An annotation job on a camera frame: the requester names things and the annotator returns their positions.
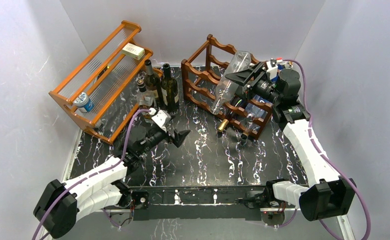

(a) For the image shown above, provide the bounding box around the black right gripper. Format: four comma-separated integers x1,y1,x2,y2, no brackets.
225,61,281,105

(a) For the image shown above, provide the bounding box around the clear glass bottle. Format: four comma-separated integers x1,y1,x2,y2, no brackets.
210,50,252,116

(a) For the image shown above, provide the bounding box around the dark green wine bottle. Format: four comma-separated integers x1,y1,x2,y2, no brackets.
161,63,179,112

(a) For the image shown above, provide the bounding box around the green wine bottle brown label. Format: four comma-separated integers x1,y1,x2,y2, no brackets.
144,59,164,107

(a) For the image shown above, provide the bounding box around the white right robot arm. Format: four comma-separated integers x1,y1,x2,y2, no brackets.
224,62,356,221

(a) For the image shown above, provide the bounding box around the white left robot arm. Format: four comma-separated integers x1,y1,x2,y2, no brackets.
32,125,189,240

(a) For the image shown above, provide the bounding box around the dark bottle gold foil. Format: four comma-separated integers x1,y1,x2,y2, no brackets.
217,96,248,134

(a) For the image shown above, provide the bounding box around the clear bottle blue label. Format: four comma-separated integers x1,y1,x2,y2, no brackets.
241,103,271,141

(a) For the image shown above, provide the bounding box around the dark wooden wine rack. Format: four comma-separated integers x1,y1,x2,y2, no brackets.
181,34,282,140

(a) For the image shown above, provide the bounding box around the orange wooden shelf rack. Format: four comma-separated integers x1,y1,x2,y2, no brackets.
49,20,153,145

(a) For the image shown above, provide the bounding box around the cream cardboard box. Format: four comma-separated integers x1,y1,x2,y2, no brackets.
121,43,145,60

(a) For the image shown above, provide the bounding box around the blue white tin can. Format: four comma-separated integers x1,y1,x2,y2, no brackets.
73,92,94,113

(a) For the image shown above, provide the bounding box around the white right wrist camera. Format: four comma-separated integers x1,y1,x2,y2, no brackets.
265,57,283,80

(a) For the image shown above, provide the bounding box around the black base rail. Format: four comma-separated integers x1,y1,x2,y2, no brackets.
108,185,285,229

